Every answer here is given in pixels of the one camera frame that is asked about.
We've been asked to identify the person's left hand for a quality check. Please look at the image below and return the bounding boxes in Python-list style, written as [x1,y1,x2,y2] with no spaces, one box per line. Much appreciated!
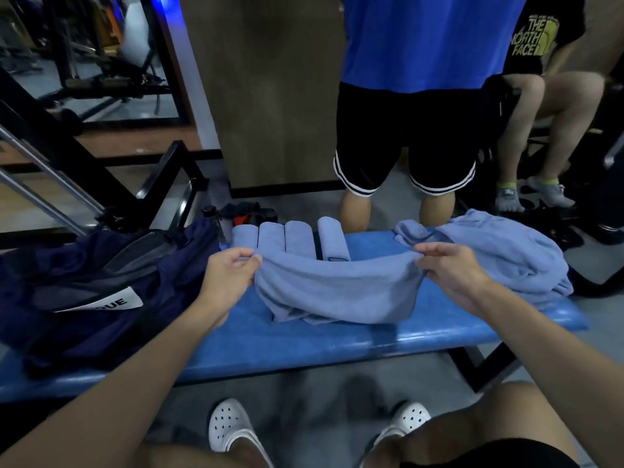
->
[196,247,264,330]

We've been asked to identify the person's right hand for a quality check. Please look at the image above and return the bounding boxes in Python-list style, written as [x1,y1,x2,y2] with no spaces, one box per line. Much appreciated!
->
[413,242,494,317]

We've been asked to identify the blue-grey towel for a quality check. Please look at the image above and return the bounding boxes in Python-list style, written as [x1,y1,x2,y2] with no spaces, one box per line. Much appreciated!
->
[257,221,287,254]
[285,220,318,260]
[230,224,259,251]
[253,248,426,326]
[317,216,351,263]

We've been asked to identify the person's right forearm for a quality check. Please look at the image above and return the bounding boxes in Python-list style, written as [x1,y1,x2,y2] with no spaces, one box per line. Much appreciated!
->
[470,282,624,468]

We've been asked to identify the person's left forearm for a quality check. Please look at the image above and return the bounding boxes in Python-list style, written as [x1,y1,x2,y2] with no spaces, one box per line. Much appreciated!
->
[0,307,225,468]

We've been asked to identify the rolled blue-grey towel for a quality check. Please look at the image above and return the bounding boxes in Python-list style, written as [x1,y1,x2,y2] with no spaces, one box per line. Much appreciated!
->
[317,216,351,263]
[285,220,318,260]
[257,221,287,254]
[230,224,259,251]

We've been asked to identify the black and orange pouch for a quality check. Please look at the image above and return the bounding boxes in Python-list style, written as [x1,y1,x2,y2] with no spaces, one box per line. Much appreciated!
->
[218,201,279,228]

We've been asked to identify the crumpled pile of blue-grey towels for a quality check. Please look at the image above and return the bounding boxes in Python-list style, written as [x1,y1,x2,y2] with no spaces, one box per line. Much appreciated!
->
[393,209,574,304]

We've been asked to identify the blue padded gym bench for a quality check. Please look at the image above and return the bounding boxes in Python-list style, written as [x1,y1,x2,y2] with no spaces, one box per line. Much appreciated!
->
[0,231,589,404]

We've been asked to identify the black metal bench leg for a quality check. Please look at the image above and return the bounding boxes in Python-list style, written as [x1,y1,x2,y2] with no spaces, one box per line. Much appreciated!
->
[448,342,523,393]

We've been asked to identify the navy blue bag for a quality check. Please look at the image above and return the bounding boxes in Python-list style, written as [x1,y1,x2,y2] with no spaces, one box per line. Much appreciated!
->
[0,218,223,381]

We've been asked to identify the white perforated clog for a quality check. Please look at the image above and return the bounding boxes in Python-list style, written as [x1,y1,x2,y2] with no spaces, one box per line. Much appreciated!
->
[360,401,433,468]
[208,398,275,468]

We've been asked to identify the person's right leg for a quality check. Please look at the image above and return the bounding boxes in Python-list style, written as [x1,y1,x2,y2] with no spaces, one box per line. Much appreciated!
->
[363,381,581,468]

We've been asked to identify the person's leg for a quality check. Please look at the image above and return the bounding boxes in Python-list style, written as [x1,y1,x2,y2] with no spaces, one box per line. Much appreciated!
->
[363,381,581,468]
[134,436,266,468]

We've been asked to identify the person's left leg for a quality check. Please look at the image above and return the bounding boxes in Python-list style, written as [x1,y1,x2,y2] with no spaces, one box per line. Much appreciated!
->
[134,436,266,468]

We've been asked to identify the person's black shorts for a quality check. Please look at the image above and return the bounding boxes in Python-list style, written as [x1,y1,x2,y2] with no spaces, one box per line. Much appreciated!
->
[400,437,583,468]

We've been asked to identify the black weight rack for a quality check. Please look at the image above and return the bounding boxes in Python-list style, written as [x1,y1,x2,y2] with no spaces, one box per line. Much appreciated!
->
[39,0,192,129]

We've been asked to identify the black metal gym machine frame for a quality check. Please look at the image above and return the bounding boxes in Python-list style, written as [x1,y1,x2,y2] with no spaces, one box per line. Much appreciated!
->
[0,65,210,251]

